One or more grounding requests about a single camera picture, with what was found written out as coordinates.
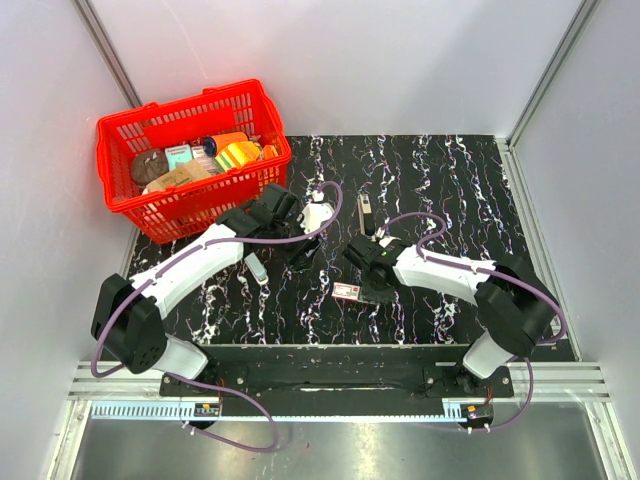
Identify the brown cardboard packet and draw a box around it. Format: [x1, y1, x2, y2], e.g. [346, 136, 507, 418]
[143, 159, 212, 194]

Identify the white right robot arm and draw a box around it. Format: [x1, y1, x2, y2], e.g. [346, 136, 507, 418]
[343, 234, 566, 396]

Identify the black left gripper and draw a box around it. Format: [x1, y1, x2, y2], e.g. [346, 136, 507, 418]
[269, 211, 325, 273]

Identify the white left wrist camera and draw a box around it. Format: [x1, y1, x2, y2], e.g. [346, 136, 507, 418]
[299, 191, 334, 234]

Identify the dark stapler magazine part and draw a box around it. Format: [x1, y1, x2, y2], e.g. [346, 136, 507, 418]
[357, 193, 375, 237]

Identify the staple box with tray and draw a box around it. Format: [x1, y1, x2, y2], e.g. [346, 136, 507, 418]
[332, 282, 362, 302]

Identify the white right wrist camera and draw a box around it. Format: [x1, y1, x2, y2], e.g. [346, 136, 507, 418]
[374, 227, 403, 251]

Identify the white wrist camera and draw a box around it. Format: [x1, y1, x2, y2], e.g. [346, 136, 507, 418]
[299, 191, 334, 234]
[374, 227, 403, 251]

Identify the orange cylinder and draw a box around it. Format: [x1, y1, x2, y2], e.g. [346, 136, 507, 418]
[201, 131, 248, 157]

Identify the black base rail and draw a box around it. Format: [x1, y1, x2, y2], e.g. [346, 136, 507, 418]
[149, 342, 515, 419]

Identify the yellow green box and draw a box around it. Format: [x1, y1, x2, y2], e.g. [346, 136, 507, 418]
[214, 141, 263, 173]

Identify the teal small box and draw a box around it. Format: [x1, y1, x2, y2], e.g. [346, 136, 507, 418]
[164, 144, 193, 170]

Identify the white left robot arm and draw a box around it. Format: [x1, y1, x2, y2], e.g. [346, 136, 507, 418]
[91, 184, 334, 396]

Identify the brown round item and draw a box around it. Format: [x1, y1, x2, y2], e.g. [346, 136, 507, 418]
[131, 148, 169, 188]

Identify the red plastic basket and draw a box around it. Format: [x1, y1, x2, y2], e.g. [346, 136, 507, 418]
[95, 79, 292, 244]

